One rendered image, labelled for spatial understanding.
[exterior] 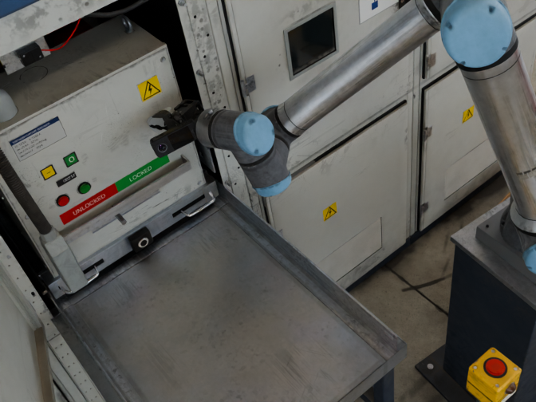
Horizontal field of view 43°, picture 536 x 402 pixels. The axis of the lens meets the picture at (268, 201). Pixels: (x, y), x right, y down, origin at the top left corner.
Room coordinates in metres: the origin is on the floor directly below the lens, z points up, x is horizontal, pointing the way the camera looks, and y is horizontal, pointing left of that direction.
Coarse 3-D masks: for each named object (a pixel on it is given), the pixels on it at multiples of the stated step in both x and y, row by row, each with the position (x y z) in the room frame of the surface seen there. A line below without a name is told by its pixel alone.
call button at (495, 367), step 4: (492, 360) 0.71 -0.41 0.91; (496, 360) 0.71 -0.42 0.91; (488, 364) 0.70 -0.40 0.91; (492, 364) 0.70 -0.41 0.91; (496, 364) 0.70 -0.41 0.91; (500, 364) 0.70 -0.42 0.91; (488, 368) 0.69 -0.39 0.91; (492, 368) 0.69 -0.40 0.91; (496, 368) 0.69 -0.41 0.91; (500, 368) 0.69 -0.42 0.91; (504, 368) 0.69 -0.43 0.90; (492, 372) 0.68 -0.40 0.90; (496, 372) 0.68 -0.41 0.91; (500, 372) 0.68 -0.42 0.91
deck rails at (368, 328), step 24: (240, 216) 1.33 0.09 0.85; (264, 240) 1.22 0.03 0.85; (288, 264) 1.12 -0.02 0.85; (312, 264) 1.06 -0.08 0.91; (312, 288) 1.03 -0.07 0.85; (336, 288) 0.98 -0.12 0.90; (72, 312) 1.11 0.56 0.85; (336, 312) 0.95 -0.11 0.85; (360, 312) 0.91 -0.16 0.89; (360, 336) 0.87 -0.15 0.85; (384, 336) 0.84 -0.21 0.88; (96, 360) 0.90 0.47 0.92; (120, 384) 0.86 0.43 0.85
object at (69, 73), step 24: (120, 24) 1.56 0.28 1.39; (72, 48) 1.49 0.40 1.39; (96, 48) 1.47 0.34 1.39; (120, 48) 1.44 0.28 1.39; (144, 48) 1.42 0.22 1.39; (24, 72) 1.42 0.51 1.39; (48, 72) 1.40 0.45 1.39; (72, 72) 1.38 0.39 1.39; (96, 72) 1.36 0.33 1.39; (24, 96) 1.32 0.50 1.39; (48, 96) 1.30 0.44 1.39; (72, 96) 1.29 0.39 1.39; (24, 120) 1.23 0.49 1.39; (0, 192) 1.25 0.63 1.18
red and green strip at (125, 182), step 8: (152, 160) 1.35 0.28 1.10; (160, 160) 1.36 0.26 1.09; (168, 160) 1.37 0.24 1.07; (144, 168) 1.34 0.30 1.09; (152, 168) 1.35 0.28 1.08; (128, 176) 1.31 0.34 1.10; (136, 176) 1.32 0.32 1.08; (112, 184) 1.29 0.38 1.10; (120, 184) 1.30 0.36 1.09; (128, 184) 1.31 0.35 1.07; (104, 192) 1.28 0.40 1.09; (112, 192) 1.29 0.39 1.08; (88, 200) 1.25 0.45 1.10; (96, 200) 1.26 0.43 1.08; (104, 200) 1.27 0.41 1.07; (72, 208) 1.23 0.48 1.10; (80, 208) 1.24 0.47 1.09; (88, 208) 1.25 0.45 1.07; (64, 216) 1.22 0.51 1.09; (72, 216) 1.23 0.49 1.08; (64, 224) 1.21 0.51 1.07
